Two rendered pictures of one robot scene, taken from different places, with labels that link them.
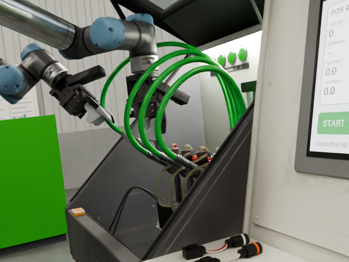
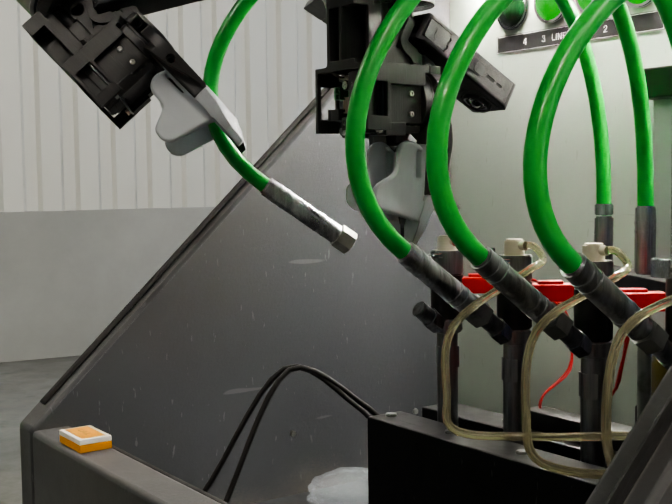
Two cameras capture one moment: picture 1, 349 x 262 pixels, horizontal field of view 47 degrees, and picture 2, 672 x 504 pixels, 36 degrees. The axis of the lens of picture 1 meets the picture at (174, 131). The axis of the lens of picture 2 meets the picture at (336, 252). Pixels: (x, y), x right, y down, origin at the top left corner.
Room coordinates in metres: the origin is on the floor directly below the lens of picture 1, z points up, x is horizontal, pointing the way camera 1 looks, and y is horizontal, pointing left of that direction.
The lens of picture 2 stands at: (0.27, 0.25, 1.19)
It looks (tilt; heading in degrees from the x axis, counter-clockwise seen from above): 4 degrees down; 350
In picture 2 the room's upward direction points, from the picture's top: 1 degrees counter-clockwise
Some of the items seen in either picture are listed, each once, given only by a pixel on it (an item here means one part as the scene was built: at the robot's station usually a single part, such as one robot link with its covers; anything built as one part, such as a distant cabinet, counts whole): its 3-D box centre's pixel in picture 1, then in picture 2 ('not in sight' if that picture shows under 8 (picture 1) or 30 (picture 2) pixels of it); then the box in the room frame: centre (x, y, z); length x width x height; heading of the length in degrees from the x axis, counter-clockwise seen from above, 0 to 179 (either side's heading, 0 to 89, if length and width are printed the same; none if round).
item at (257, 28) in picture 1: (240, 35); not in sight; (1.23, -0.23, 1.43); 0.54 x 0.03 x 0.02; 25
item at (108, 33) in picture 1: (110, 35); not in sight; (1.02, 0.13, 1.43); 0.11 x 0.11 x 0.08; 55
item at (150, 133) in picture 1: (153, 135); (400, 198); (1.08, 0.06, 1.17); 0.06 x 0.03 x 0.09; 115
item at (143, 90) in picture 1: (145, 96); (383, 66); (1.09, 0.07, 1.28); 0.09 x 0.08 x 0.12; 115
